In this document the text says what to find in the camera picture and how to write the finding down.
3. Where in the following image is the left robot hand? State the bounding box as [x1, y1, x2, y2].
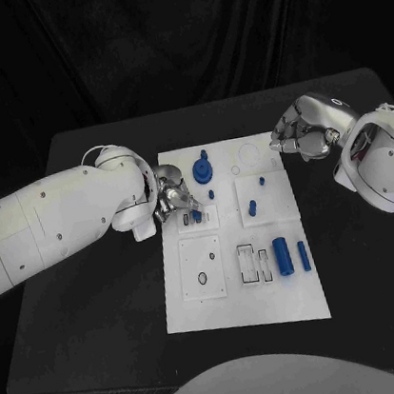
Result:
[146, 158, 206, 226]

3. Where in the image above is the blue gear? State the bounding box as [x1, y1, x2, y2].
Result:
[188, 148, 217, 187]

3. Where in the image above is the thick blue cylinder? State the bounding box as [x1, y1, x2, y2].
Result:
[270, 235, 297, 278]

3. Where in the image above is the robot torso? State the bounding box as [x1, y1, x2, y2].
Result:
[127, 331, 394, 394]

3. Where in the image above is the white task board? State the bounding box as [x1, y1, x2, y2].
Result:
[137, 126, 333, 346]

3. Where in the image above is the thin long blue cylinder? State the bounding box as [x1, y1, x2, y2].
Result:
[295, 239, 312, 273]

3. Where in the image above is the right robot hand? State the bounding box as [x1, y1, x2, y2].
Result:
[262, 85, 368, 168]

